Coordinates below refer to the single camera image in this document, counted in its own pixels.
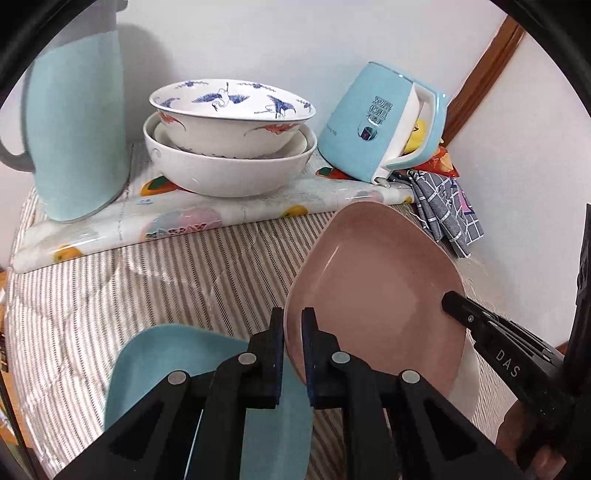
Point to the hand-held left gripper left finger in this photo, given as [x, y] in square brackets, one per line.
[277, 355]

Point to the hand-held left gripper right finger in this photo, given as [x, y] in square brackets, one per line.
[308, 360]

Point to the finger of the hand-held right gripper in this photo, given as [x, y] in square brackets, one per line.
[489, 341]

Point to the pink plate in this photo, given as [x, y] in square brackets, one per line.
[378, 286]

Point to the light blue plate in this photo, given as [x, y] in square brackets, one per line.
[152, 355]

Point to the person's right hand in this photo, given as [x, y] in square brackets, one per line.
[512, 429]

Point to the grey checked cloth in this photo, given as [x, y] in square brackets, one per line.
[443, 207]

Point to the orange snack packet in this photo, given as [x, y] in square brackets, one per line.
[443, 162]

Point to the wide white bowl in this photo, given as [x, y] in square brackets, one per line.
[221, 177]

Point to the fruit print plastic mat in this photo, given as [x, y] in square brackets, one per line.
[138, 217]

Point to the yellow snack packet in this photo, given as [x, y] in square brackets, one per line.
[415, 136]

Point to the crane print bowl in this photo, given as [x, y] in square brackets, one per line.
[231, 131]

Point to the light blue electric kettle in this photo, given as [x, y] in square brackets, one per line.
[355, 129]

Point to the white blue-trim bowl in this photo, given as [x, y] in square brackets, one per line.
[159, 134]

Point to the wooden door trim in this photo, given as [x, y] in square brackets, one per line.
[485, 83]

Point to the light blue thermos jug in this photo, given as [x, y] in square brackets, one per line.
[78, 138]

